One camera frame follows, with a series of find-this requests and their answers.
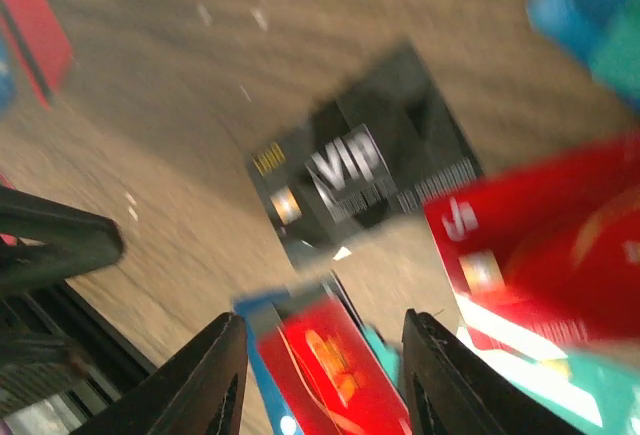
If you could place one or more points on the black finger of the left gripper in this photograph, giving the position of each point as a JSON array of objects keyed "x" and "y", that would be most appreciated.
[{"x": 54, "y": 242}]

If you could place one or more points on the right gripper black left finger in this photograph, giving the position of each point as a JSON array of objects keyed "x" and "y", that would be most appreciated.
[{"x": 200, "y": 390}]

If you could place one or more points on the teal VIP card front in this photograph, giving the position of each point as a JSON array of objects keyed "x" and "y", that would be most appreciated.
[{"x": 595, "y": 395}]

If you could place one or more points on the red card black stripe front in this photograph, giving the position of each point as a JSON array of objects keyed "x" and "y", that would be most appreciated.
[{"x": 39, "y": 42}]

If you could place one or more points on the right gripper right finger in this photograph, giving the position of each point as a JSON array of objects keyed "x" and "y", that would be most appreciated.
[{"x": 450, "y": 390}]

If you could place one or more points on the red VIP card front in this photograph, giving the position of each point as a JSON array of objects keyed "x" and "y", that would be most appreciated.
[{"x": 547, "y": 257}]

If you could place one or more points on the black VIP card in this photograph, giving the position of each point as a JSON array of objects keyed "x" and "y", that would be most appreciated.
[{"x": 383, "y": 146}]

